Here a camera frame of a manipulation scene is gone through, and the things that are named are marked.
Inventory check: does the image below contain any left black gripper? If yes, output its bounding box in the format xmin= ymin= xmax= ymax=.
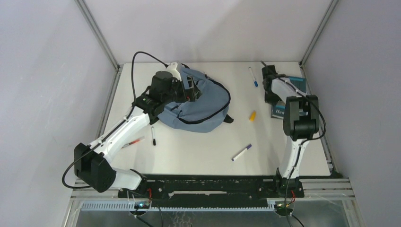
xmin=162 ymin=75 xmax=202 ymax=105

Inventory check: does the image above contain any blue-grey student backpack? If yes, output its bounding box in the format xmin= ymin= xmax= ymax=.
xmin=157 ymin=64 xmax=234 ymax=133

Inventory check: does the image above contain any teal Humor book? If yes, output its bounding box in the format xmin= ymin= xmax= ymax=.
xmin=270 ymin=76 xmax=307 ymax=119

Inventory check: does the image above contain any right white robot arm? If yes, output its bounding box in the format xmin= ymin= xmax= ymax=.
xmin=262 ymin=64 xmax=321 ymax=197

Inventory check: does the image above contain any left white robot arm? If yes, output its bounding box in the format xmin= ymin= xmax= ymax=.
xmin=69 ymin=62 xmax=201 ymax=197

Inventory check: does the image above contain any white marker blue cap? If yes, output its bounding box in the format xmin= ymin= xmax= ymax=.
xmin=248 ymin=67 xmax=259 ymax=87

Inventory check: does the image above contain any yellow highlighter cap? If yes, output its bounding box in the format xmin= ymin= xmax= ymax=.
xmin=249 ymin=111 xmax=256 ymax=122

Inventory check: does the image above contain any white marker black cap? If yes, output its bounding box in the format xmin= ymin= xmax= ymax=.
xmin=151 ymin=126 xmax=157 ymax=146

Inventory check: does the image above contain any red pen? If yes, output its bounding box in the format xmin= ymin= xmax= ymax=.
xmin=122 ymin=137 xmax=145 ymax=148

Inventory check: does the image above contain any white marker purple cap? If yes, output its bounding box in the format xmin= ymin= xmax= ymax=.
xmin=231 ymin=144 xmax=252 ymax=162

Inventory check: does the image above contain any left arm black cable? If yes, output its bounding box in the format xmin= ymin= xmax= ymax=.
xmin=131 ymin=51 xmax=168 ymax=110

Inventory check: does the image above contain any right aluminium corner post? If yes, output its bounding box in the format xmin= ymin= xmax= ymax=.
xmin=299 ymin=0 xmax=340 ymax=68

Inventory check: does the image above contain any aluminium corner post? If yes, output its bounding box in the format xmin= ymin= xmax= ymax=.
xmin=74 ymin=0 xmax=120 ymax=71
xmin=299 ymin=0 xmax=340 ymax=68

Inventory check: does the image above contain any black mounting rail base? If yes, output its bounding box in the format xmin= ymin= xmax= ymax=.
xmin=117 ymin=174 xmax=305 ymax=207

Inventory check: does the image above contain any left aluminium corner post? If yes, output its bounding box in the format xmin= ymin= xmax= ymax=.
xmin=74 ymin=0 xmax=120 ymax=71

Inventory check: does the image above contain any white cable duct strip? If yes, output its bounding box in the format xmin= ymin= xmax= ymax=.
xmin=80 ymin=201 xmax=276 ymax=212

